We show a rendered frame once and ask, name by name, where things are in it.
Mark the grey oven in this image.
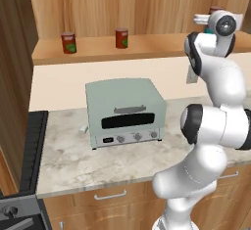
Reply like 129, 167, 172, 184
0, 189, 53, 230

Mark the wooden drawer front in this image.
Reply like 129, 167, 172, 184
214, 164, 251, 193
43, 181, 158, 210

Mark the pale green toaster oven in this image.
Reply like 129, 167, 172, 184
84, 77, 168, 151

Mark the grey wall socket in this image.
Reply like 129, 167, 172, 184
185, 65, 199, 85

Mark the open wooden wall cabinet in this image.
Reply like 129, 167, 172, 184
13, 0, 251, 67

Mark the silver drawer handle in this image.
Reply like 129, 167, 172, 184
93, 189, 128, 202
218, 170, 240, 180

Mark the wooden cabinet door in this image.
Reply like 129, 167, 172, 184
0, 0, 39, 197

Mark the small white plug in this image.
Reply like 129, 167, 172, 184
77, 124, 90, 135

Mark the grey toaster oven handle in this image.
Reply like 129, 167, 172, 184
113, 105, 147, 115

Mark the black hob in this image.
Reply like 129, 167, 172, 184
19, 110, 50, 197

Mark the dark oven knob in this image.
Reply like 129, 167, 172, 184
2, 206, 18, 218

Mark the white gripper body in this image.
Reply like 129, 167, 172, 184
193, 13, 244, 25

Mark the wooden base cupboard door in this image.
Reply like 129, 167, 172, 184
45, 199, 168, 230

